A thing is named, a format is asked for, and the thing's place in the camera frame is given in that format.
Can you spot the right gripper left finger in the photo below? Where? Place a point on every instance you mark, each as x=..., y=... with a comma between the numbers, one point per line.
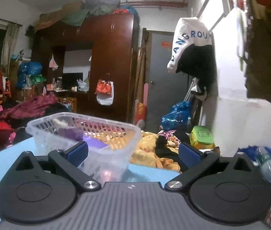
x=56, y=172

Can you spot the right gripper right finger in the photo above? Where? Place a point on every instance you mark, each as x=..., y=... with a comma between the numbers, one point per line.
x=211, y=172

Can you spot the purple tissue pack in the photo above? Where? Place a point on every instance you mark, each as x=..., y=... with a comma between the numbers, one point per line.
x=77, y=134

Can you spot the small white bottle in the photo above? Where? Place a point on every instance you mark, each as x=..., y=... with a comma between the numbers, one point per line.
x=60, y=123

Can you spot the clear plastic basket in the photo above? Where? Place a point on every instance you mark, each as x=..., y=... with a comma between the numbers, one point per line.
x=108, y=148

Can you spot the green lidded box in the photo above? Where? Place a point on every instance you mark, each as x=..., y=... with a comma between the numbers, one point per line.
x=201, y=138

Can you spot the blue plastic bag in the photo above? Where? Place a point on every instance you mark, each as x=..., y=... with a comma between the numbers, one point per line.
x=178, y=116

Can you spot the yellow floral blanket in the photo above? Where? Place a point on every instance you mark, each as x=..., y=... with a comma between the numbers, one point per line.
x=158, y=151

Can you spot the dark red blanket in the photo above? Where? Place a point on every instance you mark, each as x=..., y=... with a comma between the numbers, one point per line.
x=31, y=108

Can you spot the clear plastic water bottle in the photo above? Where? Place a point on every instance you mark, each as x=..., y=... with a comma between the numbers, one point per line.
x=263, y=159

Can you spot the orange white hanging bag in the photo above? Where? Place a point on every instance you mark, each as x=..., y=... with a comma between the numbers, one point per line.
x=105, y=92

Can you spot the grey door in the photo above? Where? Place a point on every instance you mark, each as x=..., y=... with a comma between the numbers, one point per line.
x=164, y=89

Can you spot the brown wooden wardrobe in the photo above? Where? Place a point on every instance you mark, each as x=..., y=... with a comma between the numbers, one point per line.
x=102, y=48

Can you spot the blue bags pile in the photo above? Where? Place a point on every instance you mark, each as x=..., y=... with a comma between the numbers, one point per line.
x=31, y=69

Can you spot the white black hanging jacket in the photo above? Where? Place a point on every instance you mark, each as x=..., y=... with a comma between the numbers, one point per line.
x=193, y=52

